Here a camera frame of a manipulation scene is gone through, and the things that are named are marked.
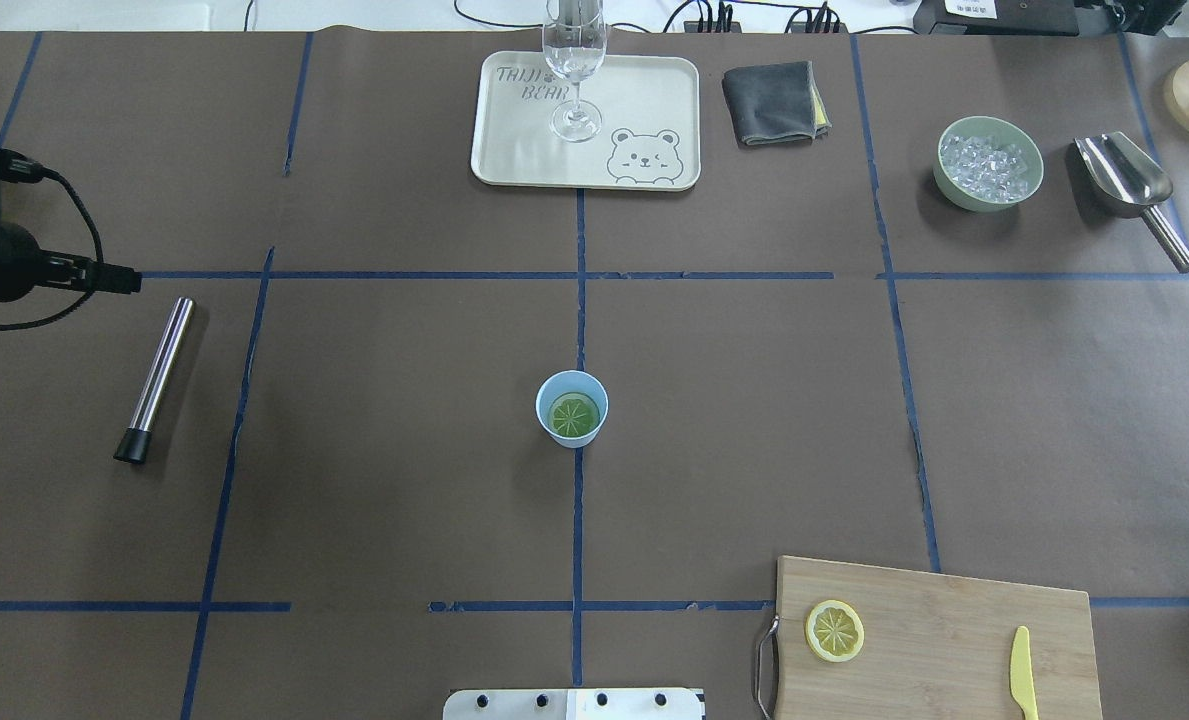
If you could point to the steel muddler with black tip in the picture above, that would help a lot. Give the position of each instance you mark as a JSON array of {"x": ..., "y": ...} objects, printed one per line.
[{"x": 133, "y": 446}]

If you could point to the light blue plastic cup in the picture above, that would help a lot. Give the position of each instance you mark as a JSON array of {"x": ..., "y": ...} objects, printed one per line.
[{"x": 571, "y": 381}]

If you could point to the yellow lemon slice on board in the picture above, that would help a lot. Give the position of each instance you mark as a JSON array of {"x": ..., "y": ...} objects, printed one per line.
[{"x": 834, "y": 631}]

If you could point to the clear wine glass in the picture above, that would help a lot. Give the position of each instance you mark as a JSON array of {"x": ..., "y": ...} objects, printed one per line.
[{"x": 574, "y": 45}]

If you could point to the cream bear serving tray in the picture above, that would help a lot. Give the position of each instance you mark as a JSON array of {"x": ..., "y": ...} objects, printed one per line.
[{"x": 638, "y": 126}]

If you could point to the grey folded cloth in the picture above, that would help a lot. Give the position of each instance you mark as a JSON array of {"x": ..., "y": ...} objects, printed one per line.
[{"x": 775, "y": 103}]

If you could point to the green bowl of ice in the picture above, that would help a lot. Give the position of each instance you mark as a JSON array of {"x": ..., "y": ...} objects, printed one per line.
[{"x": 986, "y": 164}]

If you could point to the bamboo cutting board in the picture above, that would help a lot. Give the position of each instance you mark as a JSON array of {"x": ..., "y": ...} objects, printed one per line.
[{"x": 936, "y": 646}]

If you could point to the yellow plastic knife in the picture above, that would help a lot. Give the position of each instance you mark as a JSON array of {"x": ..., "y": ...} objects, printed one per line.
[{"x": 1021, "y": 678}]

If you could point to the steel ice scoop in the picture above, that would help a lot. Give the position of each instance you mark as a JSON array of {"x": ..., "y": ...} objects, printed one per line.
[{"x": 1130, "y": 184}]

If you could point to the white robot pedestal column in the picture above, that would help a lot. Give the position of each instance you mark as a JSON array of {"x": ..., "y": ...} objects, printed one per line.
[{"x": 577, "y": 703}]

